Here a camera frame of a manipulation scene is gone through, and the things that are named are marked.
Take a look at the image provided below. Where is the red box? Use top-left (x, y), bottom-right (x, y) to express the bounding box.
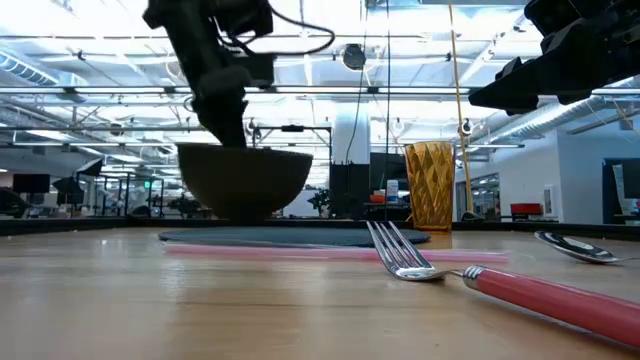
top-left (509, 202), bottom-right (544, 217)

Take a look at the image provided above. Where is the fork with pink handle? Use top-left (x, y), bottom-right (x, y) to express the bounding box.
top-left (366, 220), bottom-right (640, 350)

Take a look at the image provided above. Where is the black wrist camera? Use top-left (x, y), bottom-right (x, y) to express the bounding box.
top-left (245, 52), bottom-right (277, 90)
top-left (523, 0), bottom-right (601, 37)

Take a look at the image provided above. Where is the silver spoon pale handle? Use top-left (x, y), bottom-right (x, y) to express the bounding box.
top-left (533, 229), bottom-right (640, 265)

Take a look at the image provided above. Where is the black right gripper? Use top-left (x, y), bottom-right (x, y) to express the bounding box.
top-left (468, 14), bottom-right (640, 116)

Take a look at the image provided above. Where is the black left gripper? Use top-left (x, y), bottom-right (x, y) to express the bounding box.
top-left (167, 0), bottom-right (274, 149)

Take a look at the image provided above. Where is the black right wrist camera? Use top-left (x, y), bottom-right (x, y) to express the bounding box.
top-left (523, 0), bottom-right (601, 37)

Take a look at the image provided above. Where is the black cabinet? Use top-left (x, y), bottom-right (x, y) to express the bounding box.
top-left (328, 162), bottom-right (371, 219)

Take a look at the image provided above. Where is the small black monitor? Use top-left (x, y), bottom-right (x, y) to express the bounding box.
top-left (12, 173), bottom-right (51, 195)

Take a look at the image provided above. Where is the dark potted plant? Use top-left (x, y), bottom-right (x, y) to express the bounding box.
top-left (307, 188), bottom-right (331, 217)

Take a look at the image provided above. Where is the round dark placemat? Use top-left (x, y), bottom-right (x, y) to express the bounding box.
top-left (158, 226), bottom-right (432, 249)

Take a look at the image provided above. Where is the yellow cable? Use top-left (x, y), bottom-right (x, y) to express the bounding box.
top-left (446, 0), bottom-right (475, 216)

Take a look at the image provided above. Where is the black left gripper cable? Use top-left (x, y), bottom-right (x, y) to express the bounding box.
top-left (214, 4), bottom-right (337, 57)

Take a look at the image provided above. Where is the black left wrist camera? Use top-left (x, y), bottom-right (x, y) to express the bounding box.
top-left (245, 52), bottom-right (277, 90)

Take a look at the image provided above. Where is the black studio lamp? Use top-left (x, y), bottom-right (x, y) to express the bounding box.
top-left (52, 157), bottom-right (104, 206)

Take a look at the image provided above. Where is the black round ceiling fixture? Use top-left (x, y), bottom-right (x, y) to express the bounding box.
top-left (341, 43), bottom-right (368, 71)

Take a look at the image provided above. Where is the amber plastic tumbler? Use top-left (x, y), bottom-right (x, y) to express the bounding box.
top-left (403, 141), bottom-right (456, 234)

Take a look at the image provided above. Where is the black cable with coil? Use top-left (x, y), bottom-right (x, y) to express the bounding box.
top-left (383, 0), bottom-right (393, 221)

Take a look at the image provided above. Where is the dark round bowl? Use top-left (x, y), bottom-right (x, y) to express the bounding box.
top-left (177, 143), bottom-right (315, 224)

